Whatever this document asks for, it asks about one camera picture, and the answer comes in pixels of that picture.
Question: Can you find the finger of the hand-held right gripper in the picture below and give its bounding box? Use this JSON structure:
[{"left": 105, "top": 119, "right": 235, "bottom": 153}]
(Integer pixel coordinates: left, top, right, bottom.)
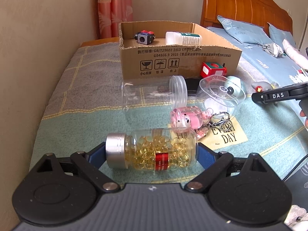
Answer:
[{"left": 251, "top": 91, "right": 265, "bottom": 104}]

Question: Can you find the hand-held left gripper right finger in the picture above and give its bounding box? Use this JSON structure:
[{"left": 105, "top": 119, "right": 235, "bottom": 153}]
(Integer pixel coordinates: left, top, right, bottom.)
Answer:
[{"left": 185, "top": 143, "right": 282, "bottom": 194}]

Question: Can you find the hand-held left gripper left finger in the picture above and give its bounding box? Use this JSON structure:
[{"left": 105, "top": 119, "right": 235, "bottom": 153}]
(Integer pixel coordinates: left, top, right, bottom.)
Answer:
[{"left": 36, "top": 141, "right": 121, "bottom": 193}]

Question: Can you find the clear round plastic container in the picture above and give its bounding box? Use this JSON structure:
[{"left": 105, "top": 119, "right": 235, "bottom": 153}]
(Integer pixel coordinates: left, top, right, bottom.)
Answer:
[{"left": 196, "top": 75, "right": 246, "bottom": 116}]

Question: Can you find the capsule bottle with silver cap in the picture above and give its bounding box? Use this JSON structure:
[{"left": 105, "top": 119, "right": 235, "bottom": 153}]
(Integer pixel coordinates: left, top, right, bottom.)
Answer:
[{"left": 106, "top": 128, "right": 199, "bottom": 172}]

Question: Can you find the red toy train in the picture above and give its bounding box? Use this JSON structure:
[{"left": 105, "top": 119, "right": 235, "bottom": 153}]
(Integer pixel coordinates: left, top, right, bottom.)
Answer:
[{"left": 200, "top": 62, "right": 227, "bottom": 78}]

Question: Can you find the black oval case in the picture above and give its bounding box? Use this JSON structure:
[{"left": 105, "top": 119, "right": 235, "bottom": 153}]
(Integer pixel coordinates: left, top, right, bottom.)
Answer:
[{"left": 185, "top": 78, "right": 201, "bottom": 96}]

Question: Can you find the clear plastic jar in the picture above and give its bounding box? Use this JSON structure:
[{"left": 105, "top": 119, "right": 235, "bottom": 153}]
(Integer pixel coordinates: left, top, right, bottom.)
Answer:
[{"left": 121, "top": 75, "right": 188, "bottom": 126}]

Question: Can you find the cardboard box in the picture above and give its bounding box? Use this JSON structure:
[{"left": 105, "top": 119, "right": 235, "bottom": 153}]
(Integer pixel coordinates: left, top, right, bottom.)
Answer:
[{"left": 118, "top": 21, "right": 243, "bottom": 80}]

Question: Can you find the person's right hand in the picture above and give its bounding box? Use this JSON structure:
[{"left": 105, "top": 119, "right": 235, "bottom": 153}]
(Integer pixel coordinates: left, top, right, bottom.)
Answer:
[{"left": 300, "top": 109, "right": 308, "bottom": 128}]

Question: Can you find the grey toy figure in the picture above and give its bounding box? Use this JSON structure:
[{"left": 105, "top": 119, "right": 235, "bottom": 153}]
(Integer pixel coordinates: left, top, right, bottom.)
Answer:
[{"left": 251, "top": 81, "right": 281, "bottom": 105}]

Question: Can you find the pale green round gadget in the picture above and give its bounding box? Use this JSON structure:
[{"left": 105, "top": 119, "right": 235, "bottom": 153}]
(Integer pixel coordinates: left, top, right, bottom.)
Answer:
[{"left": 226, "top": 76, "right": 246, "bottom": 97}]

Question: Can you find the blue bed sheet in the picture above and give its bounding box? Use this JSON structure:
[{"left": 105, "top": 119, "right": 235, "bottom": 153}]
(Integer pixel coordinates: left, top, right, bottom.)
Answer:
[{"left": 207, "top": 26, "right": 308, "bottom": 116}]

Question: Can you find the pink and white rolled cloth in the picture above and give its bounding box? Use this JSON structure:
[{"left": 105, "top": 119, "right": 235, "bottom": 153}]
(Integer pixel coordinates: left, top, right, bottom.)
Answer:
[{"left": 282, "top": 39, "right": 308, "bottom": 68}]

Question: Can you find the grey crumpled cloth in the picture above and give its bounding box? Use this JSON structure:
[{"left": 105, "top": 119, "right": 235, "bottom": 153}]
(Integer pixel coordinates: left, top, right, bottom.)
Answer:
[{"left": 262, "top": 42, "right": 285, "bottom": 59}]

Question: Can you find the checked grey green blanket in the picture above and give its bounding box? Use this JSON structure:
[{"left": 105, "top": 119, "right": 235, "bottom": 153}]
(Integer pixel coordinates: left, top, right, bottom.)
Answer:
[{"left": 29, "top": 42, "right": 308, "bottom": 186}]

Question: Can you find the small blue pillow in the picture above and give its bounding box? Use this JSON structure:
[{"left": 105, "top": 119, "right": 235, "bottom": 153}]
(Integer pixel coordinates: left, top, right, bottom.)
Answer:
[{"left": 268, "top": 23, "right": 296, "bottom": 46}]

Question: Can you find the large blue pillow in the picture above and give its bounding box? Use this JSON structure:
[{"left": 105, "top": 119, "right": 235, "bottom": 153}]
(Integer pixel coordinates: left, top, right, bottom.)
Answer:
[{"left": 217, "top": 15, "right": 273, "bottom": 46}]

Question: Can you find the wooden headboard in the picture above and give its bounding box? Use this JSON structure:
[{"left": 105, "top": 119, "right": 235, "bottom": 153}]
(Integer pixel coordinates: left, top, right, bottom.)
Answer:
[{"left": 200, "top": 0, "right": 293, "bottom": 34}]

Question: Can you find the white bottle with green label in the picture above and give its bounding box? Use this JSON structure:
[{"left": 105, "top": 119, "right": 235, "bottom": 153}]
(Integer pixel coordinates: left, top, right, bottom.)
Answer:
[{"left": 165, "top": 31, "right": 202, "bottom": 46}]

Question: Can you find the white fluffy cloth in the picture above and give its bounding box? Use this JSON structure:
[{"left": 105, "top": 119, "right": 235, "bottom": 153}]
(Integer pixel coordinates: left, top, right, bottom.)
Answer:
[{"left": 285, "top": 204, "right": 308, "bottom": 229}]

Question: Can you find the wooden nightstand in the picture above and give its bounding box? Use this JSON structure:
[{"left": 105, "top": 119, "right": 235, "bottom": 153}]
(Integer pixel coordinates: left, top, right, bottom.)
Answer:
[{"left": 79, "top": 37, "right": 120, "bottom": 47}]

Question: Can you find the black fidget cube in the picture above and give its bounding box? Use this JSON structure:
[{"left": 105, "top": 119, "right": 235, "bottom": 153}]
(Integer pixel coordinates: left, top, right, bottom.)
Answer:
[{"left": 134, "top": 30, "right": 156, "bottom": 45}]

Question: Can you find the pink patterned curtain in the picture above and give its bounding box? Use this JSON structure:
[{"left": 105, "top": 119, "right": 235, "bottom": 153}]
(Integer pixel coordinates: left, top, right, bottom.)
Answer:
[{"left": 97, "top": 0, "right": 133, "bottom": 40}]

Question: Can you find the pink bottle keychain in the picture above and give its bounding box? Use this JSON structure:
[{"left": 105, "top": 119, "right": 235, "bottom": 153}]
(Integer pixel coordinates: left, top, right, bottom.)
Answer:
[{"left": 170, "top": 105, "right": 233, "bottom": 140}]

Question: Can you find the black cable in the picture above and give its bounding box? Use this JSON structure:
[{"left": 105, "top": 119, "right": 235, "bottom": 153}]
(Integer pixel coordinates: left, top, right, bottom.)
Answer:
[{"left": 281, "top": 153, "right": 308, "bottom": 182}]

